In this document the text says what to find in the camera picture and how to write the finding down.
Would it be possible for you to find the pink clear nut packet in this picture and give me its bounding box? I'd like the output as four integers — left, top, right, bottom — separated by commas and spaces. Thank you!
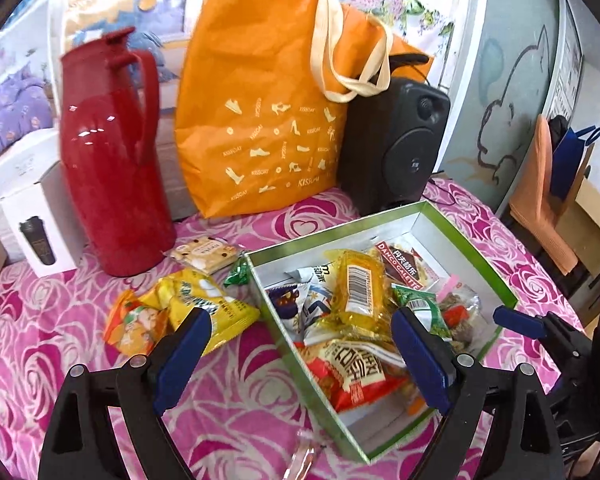
436, 275, 483, 352

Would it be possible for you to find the red white snack packet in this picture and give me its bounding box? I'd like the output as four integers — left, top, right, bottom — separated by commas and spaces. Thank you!
300, 339, 411, 413

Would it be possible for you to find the orange snack packet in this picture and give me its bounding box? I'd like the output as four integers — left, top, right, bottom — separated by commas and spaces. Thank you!
102, 290, 169, 356

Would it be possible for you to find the black speaker cable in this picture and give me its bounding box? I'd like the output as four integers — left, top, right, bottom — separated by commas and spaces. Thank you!
421, 171, 456, 208

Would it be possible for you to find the green cardboard box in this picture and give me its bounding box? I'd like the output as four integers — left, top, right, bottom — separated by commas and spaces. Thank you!
247, 200, 518, 464

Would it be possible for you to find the blue white snack packet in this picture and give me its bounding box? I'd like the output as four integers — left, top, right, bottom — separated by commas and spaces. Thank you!
266, 262, 336, 346

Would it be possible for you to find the pink rose tablecloth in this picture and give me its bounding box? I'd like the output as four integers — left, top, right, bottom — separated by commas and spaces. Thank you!
0, 179, 583, 479

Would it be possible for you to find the black speaker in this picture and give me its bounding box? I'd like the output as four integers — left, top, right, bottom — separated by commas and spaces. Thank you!
337, 75, 451, 216

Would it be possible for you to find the white product box with cup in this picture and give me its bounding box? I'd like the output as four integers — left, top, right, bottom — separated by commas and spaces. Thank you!
0, 159, 88, 279

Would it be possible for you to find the red thermos jug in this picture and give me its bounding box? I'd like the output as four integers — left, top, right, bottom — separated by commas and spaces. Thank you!
59, 27, 175, 276

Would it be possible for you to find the orange tote bag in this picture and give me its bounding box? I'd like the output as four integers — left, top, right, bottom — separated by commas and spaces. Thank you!
174, 0, 411, 218

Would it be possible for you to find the yellow barcode snack packet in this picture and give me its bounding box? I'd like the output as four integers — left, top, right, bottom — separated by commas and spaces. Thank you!
325, 249, 391, 341

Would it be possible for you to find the brown Danco galette packet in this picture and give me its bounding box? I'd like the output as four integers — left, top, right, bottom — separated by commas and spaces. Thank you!
374, 240, 440, 290

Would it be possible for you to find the blue bag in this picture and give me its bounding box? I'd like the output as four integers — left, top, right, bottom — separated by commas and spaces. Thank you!
548, 115, 600, 200

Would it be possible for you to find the yellow snack bag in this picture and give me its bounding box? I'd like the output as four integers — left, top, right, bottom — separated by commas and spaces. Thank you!
140, 268, 260, 356

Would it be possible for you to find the beige cookie packet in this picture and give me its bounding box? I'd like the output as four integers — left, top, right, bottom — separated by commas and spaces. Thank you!
168, 235, 242, 275

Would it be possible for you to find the green snack packet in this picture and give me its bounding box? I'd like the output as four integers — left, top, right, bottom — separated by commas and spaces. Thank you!
391, 283, 452, 341

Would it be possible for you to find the small green wrapped candy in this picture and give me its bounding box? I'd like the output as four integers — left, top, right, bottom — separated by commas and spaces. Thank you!
223, 256, 251, 287

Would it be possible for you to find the orange chair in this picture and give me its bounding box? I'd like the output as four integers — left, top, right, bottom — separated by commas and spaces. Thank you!
508, 115, 578, 275

